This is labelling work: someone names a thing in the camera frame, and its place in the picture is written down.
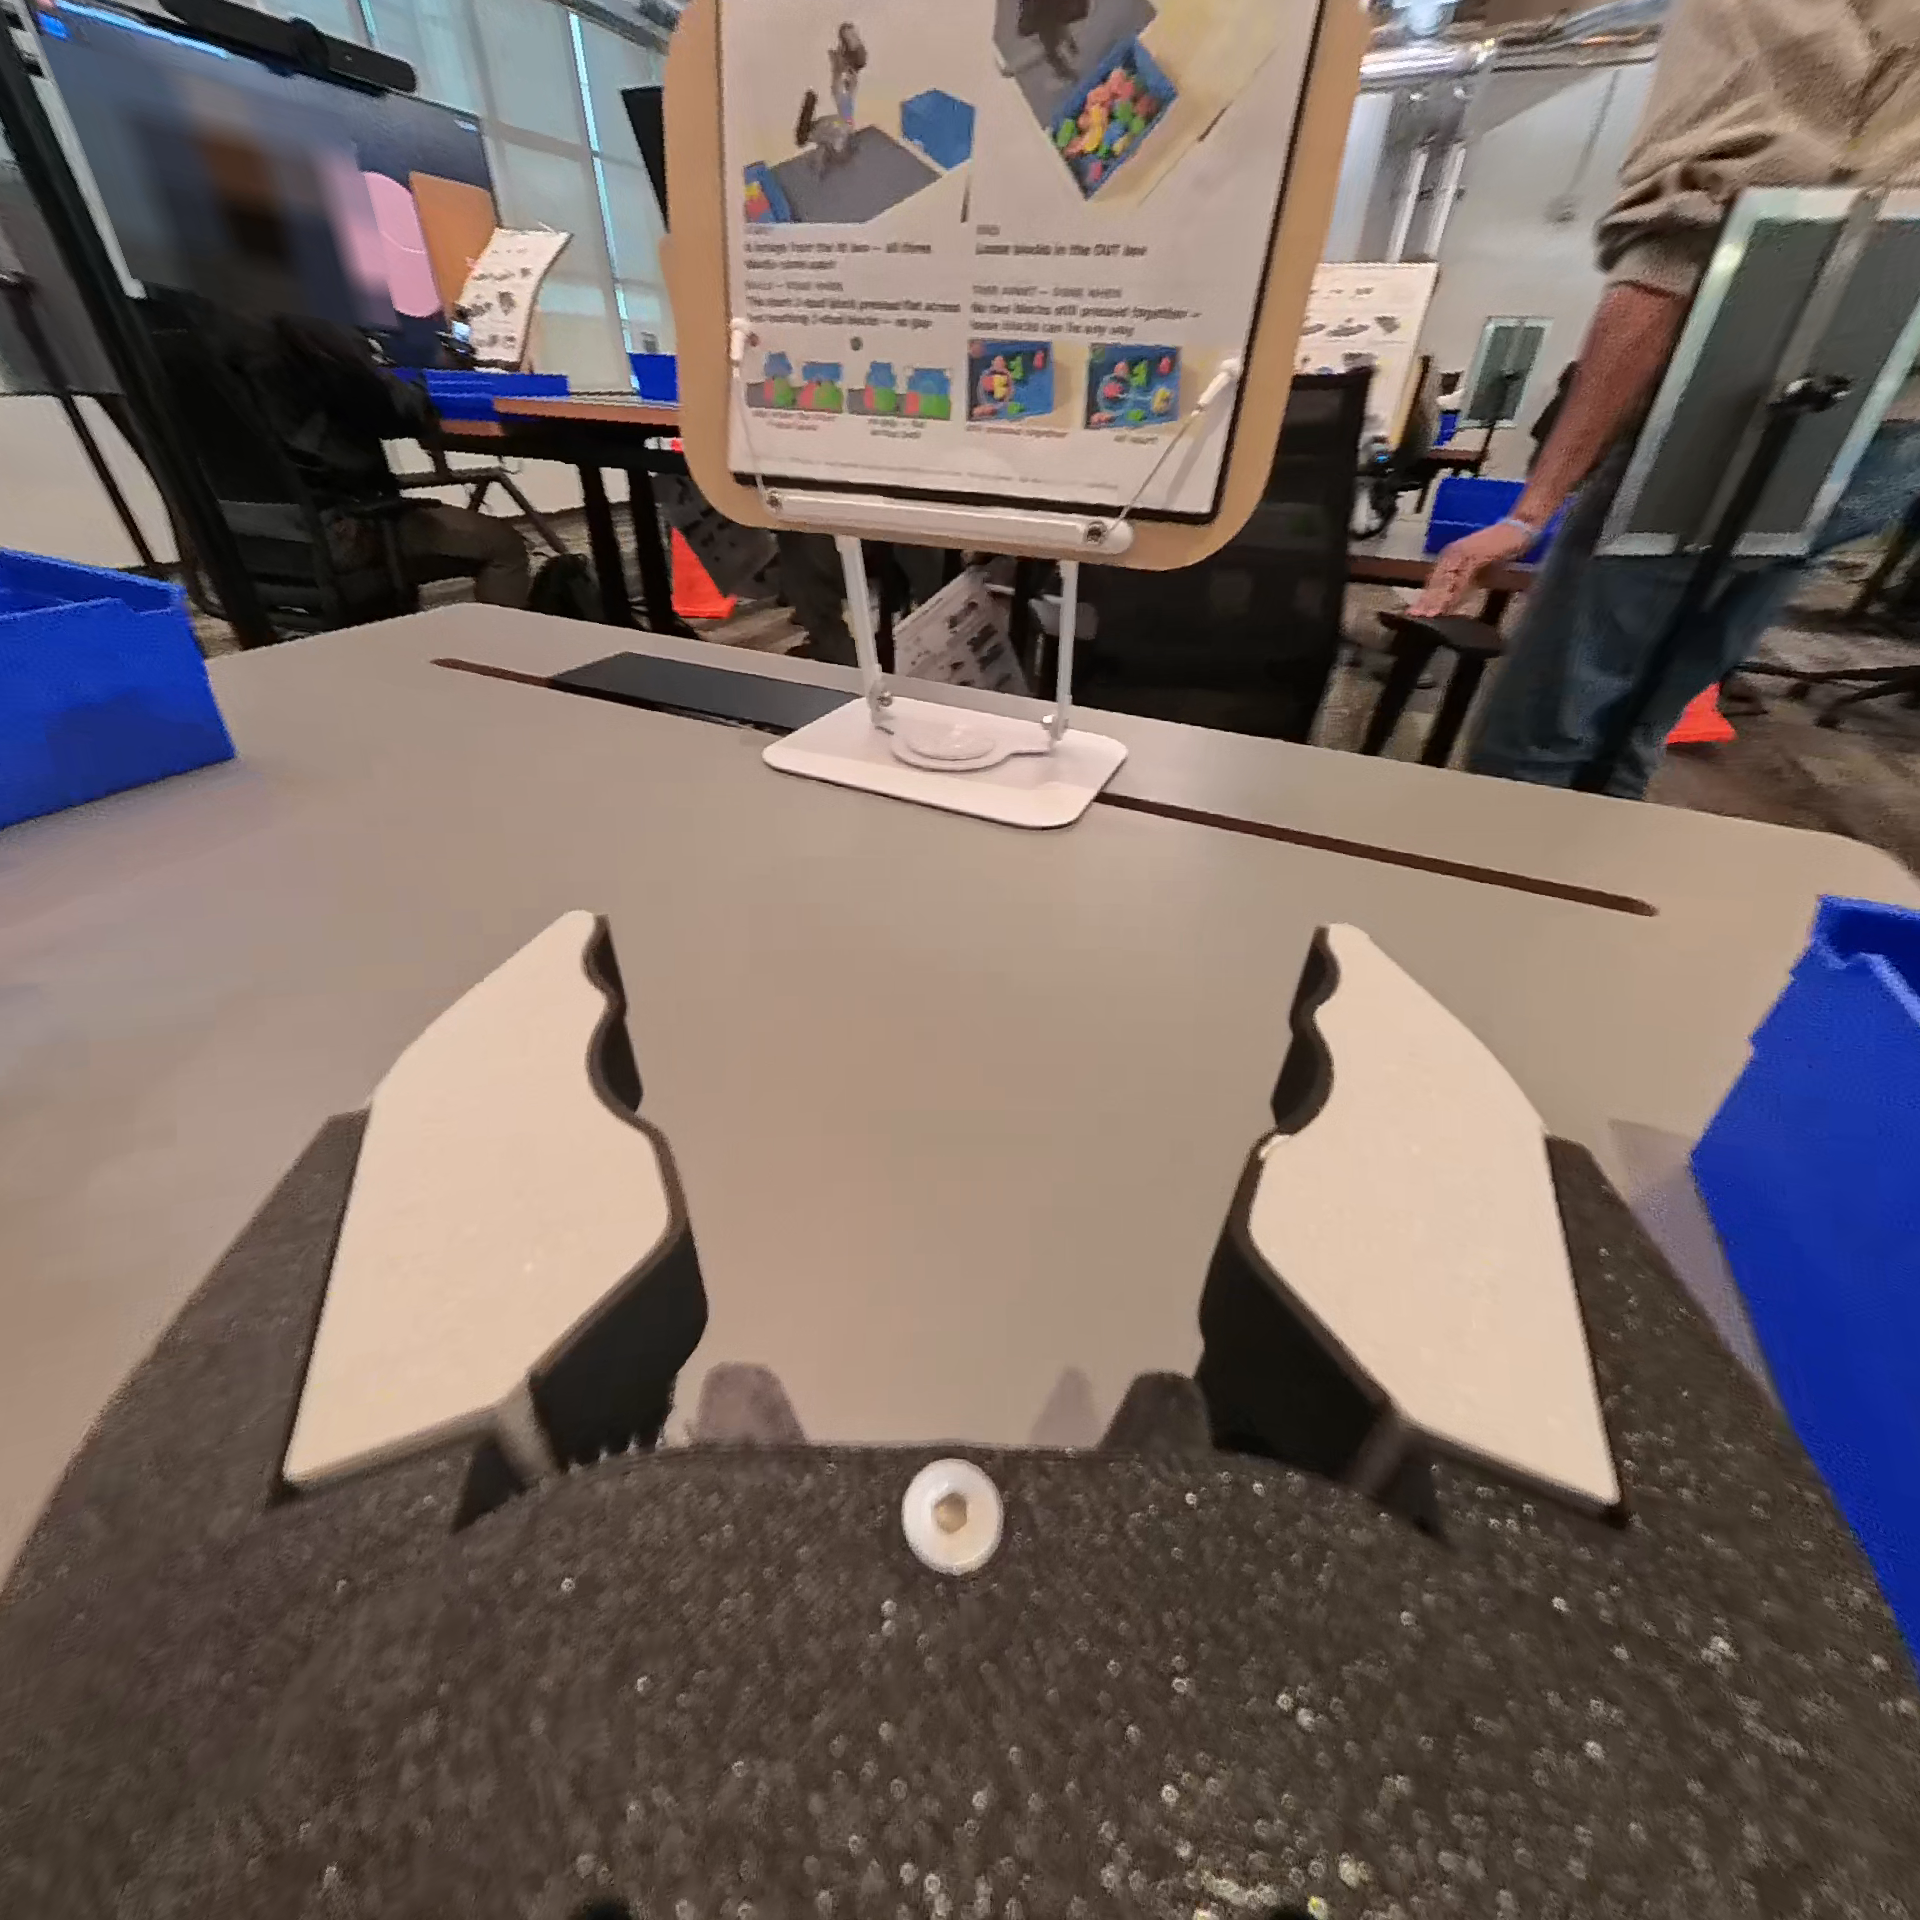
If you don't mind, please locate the blue plastic bin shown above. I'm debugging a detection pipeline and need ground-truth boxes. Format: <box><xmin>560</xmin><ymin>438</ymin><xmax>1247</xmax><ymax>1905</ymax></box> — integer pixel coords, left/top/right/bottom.
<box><xmin>0</xmin><ymin>546</ymin><xmax>237</xmax><ymax>831</ymax></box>
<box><xmin>1691</xmin><ymin>895</ymin><xmax>1920</xmax><ymax>1665</ymax></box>

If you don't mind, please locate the blue bin on side table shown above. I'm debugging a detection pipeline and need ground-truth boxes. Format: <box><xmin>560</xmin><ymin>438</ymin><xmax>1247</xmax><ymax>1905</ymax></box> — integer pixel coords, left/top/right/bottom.
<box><xmin>1423</xmin><ymin>478</ymin><xmax>1565</xmax><ymax>558</ymax></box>

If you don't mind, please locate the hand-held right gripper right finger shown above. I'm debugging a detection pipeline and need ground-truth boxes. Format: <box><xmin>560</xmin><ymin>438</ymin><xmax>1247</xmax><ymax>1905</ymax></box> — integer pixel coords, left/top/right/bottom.
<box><xmin>1195</xmin><ymin>920</ymin><xmax>1625</xmax><ymax>1517</ymax></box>

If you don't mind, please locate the large wall display screen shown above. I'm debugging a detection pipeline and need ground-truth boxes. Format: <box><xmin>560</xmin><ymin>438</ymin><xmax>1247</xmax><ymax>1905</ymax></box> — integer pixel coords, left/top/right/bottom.
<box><xmin>29</xmin><ymin>0</ymin><xmax>499</xmax><ymax>308</ymax></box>

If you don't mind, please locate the instruction board on white stand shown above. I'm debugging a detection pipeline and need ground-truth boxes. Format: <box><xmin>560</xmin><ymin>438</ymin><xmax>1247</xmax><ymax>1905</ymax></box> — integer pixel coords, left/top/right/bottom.
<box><xmin>661</xmin><ymin>0</ymin><xmax>1368</xmax><ymax>830</ymax></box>

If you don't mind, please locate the wooden background table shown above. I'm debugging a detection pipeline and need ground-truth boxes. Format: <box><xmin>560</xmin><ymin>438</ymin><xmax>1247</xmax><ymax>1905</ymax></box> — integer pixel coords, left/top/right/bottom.
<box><xmin>433</xmin><ymin>393</ymin><xmax>695</xmax><ymax>632</ymax></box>

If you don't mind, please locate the background instruction sheet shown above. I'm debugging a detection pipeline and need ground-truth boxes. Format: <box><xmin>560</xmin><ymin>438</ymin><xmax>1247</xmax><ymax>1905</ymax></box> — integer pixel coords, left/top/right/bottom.
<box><xmin>1295</xmin><ymin>262</ymin><xmax>1442</xmax><ymax>380</ymax></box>
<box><xmin>455</xmin><ymin>228</ymin><xmax>573</xmax><ymax>370</ymax></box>

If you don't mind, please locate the large grey panel on tripod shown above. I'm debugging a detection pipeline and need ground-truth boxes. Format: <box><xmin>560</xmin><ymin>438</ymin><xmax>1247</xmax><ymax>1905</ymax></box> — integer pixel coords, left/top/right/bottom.
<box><xmin>1598</xmin><ymin>188</ymin><xmax>1920</xmax><ymax>797</ymax></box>

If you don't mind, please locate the black video bar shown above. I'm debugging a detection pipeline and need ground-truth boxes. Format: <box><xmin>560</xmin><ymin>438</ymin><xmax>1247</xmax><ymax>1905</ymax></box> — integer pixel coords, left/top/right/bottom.
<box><xmin>158</xmin><ymin>0</ymin><xmax>423</xmax><ymax>96</ymax></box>

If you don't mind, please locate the black mesh office chair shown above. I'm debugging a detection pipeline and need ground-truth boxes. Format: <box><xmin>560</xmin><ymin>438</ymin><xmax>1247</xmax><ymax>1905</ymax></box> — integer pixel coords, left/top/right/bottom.
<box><xmin>1077</xmin><ymin>367</ymin><xmax>1376</xmax><ymax>744</ymax></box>

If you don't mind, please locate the black table cable cover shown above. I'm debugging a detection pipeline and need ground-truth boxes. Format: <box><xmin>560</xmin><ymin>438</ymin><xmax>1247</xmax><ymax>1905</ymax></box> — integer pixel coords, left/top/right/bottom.
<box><xmin>547</xmin><ymin>652</ymin><xmax>856</xmax><ymax>735</ymax></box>

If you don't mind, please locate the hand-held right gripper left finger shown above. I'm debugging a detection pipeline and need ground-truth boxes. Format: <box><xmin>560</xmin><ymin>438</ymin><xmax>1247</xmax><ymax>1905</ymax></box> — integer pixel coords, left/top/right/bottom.
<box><xmin>278</xmin><ymin>909</ymin><xmax>711</xmax><ymax>1489</ymax></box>

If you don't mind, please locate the wooden side table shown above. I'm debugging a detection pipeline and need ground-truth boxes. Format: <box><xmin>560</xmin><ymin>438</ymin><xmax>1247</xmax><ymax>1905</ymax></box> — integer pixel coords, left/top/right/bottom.
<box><xmin>1345</xmin><ymin>538</ymin><xmax>1546</xmax><ymax>759</ymax></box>

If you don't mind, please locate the printed sheet under table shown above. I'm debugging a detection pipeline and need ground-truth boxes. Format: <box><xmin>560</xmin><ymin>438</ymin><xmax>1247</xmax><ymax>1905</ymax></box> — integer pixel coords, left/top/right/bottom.
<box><xmin>896</xmin><ymin>561</ymin><xmax>1038</xmax><ymax>697</ymax></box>

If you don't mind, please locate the row of blue bins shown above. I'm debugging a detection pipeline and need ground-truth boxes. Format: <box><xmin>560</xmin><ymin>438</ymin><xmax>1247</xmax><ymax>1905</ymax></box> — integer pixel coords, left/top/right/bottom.
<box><xmin>401</xmin><ymin>351</ymin><xmax>681</xmax><ymax>418</ymax></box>

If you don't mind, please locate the small grey panel on tripod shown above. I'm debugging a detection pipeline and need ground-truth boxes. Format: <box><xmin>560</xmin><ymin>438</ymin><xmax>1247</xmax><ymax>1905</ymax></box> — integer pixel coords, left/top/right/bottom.
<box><xmin>1462</xmin><ymin>314</ymin><xmax>1549</xmax><ymax>432</ymax></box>

